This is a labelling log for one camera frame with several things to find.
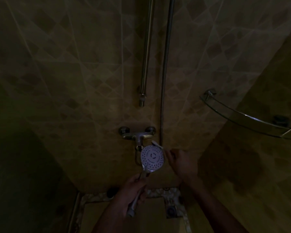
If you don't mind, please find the square floor drain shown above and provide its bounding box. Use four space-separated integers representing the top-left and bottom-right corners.
165 204 178 218

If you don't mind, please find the person's left hand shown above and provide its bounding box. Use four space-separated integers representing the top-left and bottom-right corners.
115 173 149 212

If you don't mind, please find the person's left forearm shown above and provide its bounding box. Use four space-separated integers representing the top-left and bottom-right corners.
92 200 132 233

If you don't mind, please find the person's right forearm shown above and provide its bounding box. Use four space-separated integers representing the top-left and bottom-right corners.
183 178 249 233

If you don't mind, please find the white handheld shower head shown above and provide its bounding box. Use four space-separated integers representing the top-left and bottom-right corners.
126 144 165 218

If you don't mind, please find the chrome shower hose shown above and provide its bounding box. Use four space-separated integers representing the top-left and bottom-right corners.
135 0 175 166

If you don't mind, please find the glass corner shelf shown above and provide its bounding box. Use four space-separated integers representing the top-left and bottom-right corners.
199 88 291 139

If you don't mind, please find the person's right hand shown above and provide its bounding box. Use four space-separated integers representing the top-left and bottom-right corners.
165 148 201 183

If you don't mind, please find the chrome shower mixer tap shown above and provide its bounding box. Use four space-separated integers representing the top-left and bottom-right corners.
118 126 157 151

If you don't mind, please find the chrome shower riser rail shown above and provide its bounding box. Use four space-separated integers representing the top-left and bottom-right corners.
139 0 156 107

